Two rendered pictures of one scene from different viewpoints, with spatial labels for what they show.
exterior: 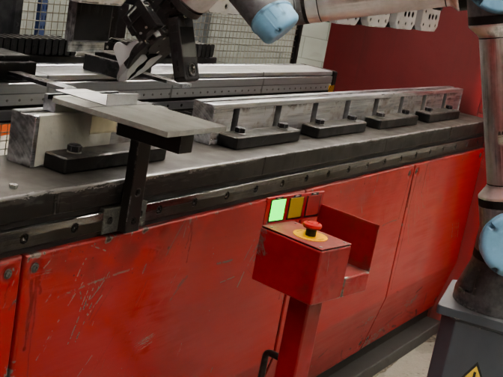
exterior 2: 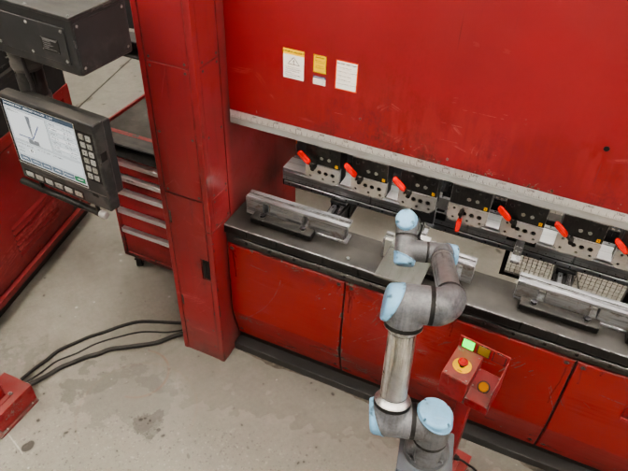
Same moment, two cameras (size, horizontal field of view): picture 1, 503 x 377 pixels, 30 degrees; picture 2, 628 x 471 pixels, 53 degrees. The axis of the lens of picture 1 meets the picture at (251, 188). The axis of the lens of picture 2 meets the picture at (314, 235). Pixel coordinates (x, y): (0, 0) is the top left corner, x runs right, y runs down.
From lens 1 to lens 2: 2.35 m
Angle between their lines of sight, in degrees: 76
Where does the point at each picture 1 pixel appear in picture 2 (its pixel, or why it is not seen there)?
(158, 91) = (560, 256)
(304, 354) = (457, 414)
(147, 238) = not seen: hidden behind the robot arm
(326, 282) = (448, 388)
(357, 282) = (476, 406)
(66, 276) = (367, 300)
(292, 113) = (616, 318)
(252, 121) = (563, 304)
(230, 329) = not seen: hidden behind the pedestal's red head
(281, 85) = not seen: outside the picture
